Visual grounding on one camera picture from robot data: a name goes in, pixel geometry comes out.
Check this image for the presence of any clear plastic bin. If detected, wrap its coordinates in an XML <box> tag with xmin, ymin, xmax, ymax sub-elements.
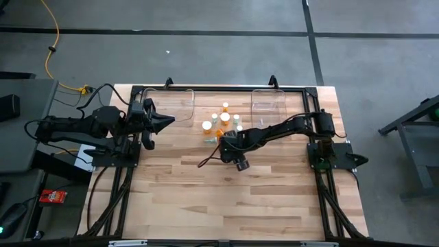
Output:
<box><xmin>250</xmin><ymin>89</ymin><xmax>288</xmax><ymax>140</ymax></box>
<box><xmin>140</xmin><ymin>87</ymin><xmax>195</xmax><ymax>123</ymax></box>

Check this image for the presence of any dark grey low desk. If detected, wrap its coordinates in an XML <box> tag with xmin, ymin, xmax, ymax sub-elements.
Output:
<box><xmin>0</xmin><ymin>169</ymin><xmax>47</xmax><ymax>241</ymax></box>

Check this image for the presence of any white paper sheet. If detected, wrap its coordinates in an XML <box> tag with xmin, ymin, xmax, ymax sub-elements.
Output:
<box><xmin>73</xmin><ymin>143</ymin><xmax>95</xmax><ymax>172</ymax></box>

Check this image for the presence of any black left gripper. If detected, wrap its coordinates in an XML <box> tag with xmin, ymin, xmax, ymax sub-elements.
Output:
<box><xmin>127</xmin><ymin>97</ymin><xmax>176</xmax><ymax>151</ymax></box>

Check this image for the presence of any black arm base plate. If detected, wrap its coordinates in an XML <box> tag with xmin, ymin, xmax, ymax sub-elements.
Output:
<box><xmin>307</xmin><ymin>142</ymin><xmax>370</xmax><ymax>171</ymax></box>
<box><xmin>84</xmin><ymin>140</ymin><xmax>141</xmax><ymax>168</ymax></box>

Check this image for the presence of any black computer mouse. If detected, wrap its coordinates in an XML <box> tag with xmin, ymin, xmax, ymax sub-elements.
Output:
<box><xmin>0</xmin><ymin>202</ymin><xmax>28</xmax><ymax>239</ymax></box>

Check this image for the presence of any black speaker box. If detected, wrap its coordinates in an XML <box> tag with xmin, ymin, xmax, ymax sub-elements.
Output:
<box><xmin>0</xmin><ymin>94</ymin><xmax>21</xmax><ymax>123</ymax></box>

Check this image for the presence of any black metal stand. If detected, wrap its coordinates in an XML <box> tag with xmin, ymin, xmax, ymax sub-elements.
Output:
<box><xmin>378</xmin><ymin>94</ymin><xmax>439</xmax><ymax>202</ymax></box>

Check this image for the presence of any black aluminium table frame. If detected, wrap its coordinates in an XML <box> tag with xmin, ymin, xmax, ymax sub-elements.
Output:
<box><xmin>77</xmin><ymin>74</ymin><xmax>370</xmax><ymax>241</ymax></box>

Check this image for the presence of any yellow extension cable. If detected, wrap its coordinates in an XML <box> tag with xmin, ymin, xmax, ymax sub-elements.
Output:
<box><xmin>40</xmin><ymin>0</ymin><xmax>93</xmax><ymax>95</ymax></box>

